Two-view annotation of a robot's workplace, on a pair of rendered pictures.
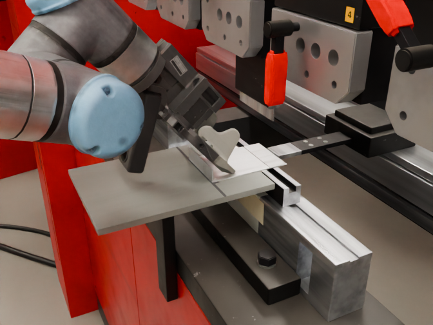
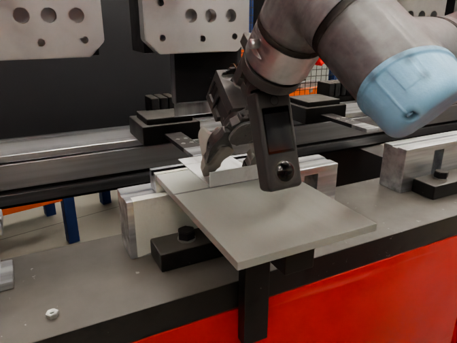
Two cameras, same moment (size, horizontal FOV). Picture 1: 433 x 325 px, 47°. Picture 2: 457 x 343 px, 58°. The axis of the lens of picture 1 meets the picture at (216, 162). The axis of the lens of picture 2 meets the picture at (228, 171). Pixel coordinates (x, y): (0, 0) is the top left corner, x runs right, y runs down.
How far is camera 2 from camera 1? 0.90 m
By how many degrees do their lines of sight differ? 81
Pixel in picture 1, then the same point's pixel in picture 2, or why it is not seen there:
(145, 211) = (328, 203)
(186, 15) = (96, 34)
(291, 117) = (49, 171)
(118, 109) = not seen: outside the picture
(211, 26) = (172, 33)
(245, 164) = (226, 165)
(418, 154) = not seen: hidden behind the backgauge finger
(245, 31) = (243, 22)
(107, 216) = (350, 220)
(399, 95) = not seen: hidden behind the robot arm
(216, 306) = (336, 250)
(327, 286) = (332, 184)
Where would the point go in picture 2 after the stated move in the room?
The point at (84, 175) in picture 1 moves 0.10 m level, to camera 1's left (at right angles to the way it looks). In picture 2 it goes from (254, 246) to (262, 310)
